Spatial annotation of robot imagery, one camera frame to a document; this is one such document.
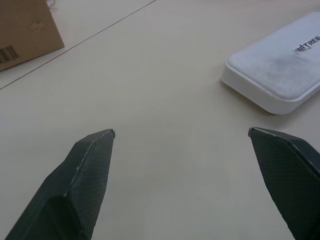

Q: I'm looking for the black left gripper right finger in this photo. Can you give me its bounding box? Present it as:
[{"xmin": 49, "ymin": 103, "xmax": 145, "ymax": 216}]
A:
[{"xmin": 247, "ymin": 127, "xmax": 320, "ymax": 240}]

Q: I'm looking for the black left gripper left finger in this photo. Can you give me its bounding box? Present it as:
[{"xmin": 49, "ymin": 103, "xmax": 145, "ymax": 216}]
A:
[{"xmin": 4, "ymin": 128, "xmax": 116, "ymax": 240}]

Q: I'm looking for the brown cardboard box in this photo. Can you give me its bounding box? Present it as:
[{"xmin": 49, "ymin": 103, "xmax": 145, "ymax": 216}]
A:
[{"xmin": 0, "ymin": 0, "xmax": 66, "ymax": 72}]

